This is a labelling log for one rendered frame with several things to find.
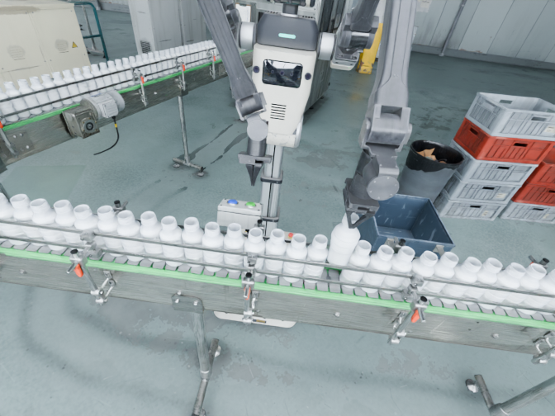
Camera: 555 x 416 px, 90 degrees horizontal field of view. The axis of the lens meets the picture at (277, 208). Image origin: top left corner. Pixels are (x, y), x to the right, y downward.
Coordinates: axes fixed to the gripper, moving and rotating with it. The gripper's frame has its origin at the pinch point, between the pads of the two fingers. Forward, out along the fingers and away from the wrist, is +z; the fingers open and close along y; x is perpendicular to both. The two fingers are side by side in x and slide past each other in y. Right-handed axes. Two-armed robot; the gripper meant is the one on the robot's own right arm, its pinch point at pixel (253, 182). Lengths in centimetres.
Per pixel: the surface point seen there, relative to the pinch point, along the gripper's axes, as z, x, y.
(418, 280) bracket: 15, -21, 49
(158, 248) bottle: 19.0, -15.9, -23.8
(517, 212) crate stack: 46, 193, 252
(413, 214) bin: 18, 49, 77
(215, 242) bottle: 12.9, -18.7, -6.8
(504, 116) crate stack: -39, 148, 172
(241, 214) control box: 9.7, -3.7, -2.3
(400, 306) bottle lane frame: 27, -17, 49
